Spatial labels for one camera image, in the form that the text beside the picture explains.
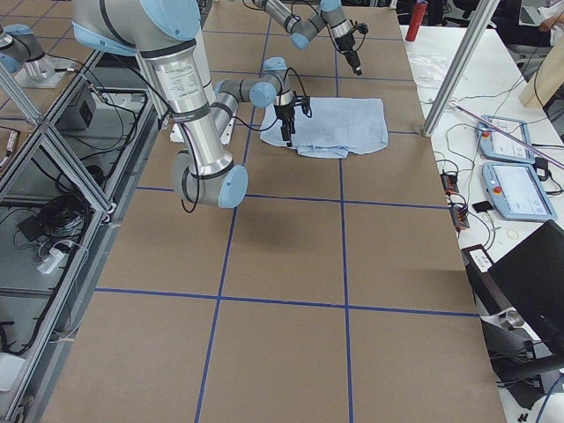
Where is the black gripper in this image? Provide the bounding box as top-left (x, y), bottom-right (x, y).
top-left (274, 95), bottom-right (312, 147)
top-left (334, 19), bottom-right (368, 76)

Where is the light blue button-up shirt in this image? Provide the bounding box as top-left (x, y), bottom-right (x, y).
top-left (260, 97), bottom-right (389, 159)

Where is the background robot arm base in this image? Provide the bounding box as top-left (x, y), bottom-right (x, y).
top-left (1, 24), bottom-right (75, 88)

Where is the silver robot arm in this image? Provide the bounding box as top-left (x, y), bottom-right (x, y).
top-left (72, 1), bottom-right (310, 209)
top-left (242, 0), bottom-right (368, 76)

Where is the clear plastic bag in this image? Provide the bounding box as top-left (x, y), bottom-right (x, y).
top-left (407, 53), bottom-right (449, 88)

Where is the red bottle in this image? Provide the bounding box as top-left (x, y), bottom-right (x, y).
top-left (404, 0), bottom-right (428, 42)

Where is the purple reacher grabber stick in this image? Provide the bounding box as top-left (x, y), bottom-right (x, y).
top-left (449, 100), bottom-right (564, 170)

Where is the seated person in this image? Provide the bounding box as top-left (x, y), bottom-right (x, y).
top-left (491, 1), bottom-right (563, 47)

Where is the upper blue teach pendant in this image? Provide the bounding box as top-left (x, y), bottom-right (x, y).
top-left (477, 115), bottom-right (535, 164)

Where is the blue teach pendant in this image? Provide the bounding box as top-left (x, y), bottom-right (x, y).
top-left (477, 115), bottom-right (535, 164)
top-left (481, 161), bottom-right (558, 222)

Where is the wooden board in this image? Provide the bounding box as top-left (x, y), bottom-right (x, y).
top-left (519, 39), bottom-right (563, 108)

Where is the lower blue teach pendant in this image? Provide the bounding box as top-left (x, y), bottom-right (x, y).
top-left (481, 161), bottom-right (558, 222)

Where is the grey control box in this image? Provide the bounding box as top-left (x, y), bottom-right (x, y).
top-left (56, 86), bottom-right (96, 130)

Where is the black labelled box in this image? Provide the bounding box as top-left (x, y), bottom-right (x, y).
top-left (461, 244), bottom-right (511, 315)

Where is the white power strip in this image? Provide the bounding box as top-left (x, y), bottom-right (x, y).
top-left (36, 240), bottom-right (74, 274)

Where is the black laptop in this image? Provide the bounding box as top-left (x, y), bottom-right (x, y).
top-left (467, 219), bottom-right (564, 411)

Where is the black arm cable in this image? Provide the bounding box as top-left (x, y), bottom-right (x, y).
top-left (228, 65), bottom-right (309, 131)

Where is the white pedestal column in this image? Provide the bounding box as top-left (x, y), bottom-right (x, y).
top-left (170, 80), bottom-right (237, 145)

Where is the aluminium frame post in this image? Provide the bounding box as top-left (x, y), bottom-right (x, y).
top-left (421, 0), bottom-right (500, 137)

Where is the aluminium lattice frame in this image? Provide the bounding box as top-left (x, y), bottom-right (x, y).
top-left (0, 17), bottom-right (177, 415)

